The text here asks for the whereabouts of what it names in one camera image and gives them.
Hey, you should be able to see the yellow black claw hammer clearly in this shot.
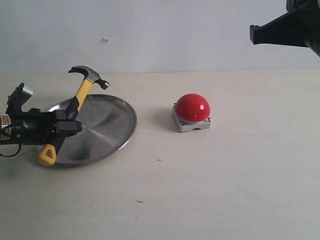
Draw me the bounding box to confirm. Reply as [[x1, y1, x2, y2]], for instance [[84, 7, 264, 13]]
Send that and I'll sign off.
[[37, 65, 110, 166]]

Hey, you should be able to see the round stainless steel plate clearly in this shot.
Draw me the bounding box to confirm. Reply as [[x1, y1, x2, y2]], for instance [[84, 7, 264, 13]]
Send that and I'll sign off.
[[55, 94, 137, 167]]

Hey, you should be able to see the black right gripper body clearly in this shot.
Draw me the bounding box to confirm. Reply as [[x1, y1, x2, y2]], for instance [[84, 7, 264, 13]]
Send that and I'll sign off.
[[286, 0, 320, 57]]

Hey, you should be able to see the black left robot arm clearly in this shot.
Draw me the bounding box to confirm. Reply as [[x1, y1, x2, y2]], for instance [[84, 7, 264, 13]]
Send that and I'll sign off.
[[0, 96, 83, 154]]

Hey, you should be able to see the red dome push button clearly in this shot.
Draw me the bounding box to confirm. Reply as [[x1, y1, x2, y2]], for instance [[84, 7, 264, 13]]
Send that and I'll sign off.
[[172, 93, 211, 133]]

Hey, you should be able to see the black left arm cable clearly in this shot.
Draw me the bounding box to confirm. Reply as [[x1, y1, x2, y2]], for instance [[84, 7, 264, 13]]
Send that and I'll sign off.
[[0, 143, 23, 158]]

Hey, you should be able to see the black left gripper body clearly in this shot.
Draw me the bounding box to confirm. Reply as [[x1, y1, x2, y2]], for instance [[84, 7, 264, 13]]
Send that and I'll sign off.
[[9, 108, 57, 145]]

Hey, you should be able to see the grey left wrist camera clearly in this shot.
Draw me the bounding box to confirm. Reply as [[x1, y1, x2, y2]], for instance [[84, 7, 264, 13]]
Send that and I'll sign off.
[[6, 82, 34, 114]]

